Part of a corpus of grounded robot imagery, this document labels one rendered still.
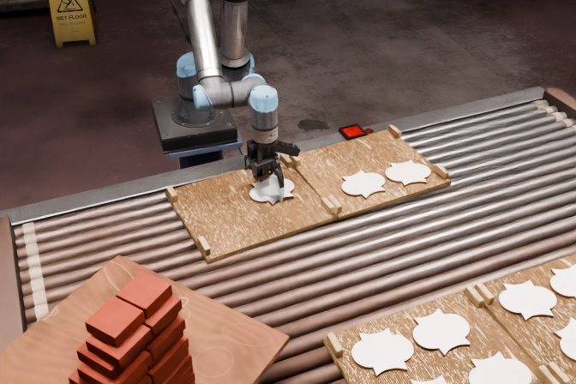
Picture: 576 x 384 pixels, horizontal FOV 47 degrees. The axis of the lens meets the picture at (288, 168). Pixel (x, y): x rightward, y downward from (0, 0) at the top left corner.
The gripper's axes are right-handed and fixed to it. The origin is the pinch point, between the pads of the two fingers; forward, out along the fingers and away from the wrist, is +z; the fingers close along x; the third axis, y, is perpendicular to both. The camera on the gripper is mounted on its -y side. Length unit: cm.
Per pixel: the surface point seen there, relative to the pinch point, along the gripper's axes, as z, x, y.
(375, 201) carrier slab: 0.4, 21.4, -23.6
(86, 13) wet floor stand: 70, -348, -48
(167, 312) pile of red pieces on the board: -37, 61, 59
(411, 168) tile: -0.6, 14.9, -43.3
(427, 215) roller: 2.5, 32.9, -34.1
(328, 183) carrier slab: 0.5, 5.8, -17.4
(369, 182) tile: -0.6, 13.5, -27.6
